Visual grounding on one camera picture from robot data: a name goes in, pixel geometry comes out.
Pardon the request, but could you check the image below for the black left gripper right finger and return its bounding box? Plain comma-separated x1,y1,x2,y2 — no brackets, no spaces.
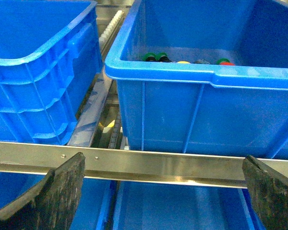
242,155,288,230

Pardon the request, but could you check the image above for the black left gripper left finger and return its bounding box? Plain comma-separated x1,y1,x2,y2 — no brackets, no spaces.
0,152,85,230

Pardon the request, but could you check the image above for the blue bin with buttons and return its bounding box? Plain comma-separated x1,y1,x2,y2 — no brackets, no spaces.
105,0,288,160

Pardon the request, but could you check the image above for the blue lower bin far left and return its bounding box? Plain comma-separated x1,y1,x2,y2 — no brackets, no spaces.
0,172,116,230

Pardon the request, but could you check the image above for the red push button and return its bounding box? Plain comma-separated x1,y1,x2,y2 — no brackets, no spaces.
219,62,235,66

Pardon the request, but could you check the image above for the blue ribbed bin upper left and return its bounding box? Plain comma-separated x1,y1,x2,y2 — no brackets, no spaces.
0,0,102,145

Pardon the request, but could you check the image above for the yellow push button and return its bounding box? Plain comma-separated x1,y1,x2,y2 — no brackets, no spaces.
176,61,190,64

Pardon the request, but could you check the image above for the green push button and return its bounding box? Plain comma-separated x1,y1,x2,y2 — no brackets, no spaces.
156,52,172,63
143,52,157,62

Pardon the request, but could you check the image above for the upper steel shelf rail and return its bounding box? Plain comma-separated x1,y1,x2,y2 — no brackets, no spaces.
0,140,288,190

